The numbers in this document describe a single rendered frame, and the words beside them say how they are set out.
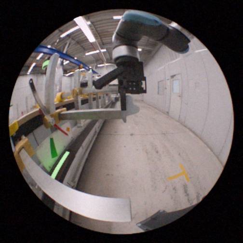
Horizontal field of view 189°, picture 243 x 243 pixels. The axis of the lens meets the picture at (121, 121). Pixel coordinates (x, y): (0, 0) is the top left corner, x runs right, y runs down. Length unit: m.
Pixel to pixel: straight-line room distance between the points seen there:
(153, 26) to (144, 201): 1.12
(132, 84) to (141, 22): 0.20
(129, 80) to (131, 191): 0.96
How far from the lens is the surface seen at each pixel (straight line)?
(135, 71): 0.25
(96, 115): 0.25
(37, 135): 0.53
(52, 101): 0.34
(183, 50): 0.32
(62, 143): 0.37
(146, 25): 0.23
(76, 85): 0.52
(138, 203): 0.93
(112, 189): 0.96
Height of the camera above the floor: 0.91
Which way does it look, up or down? 21 degrees down
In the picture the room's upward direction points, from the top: straight up
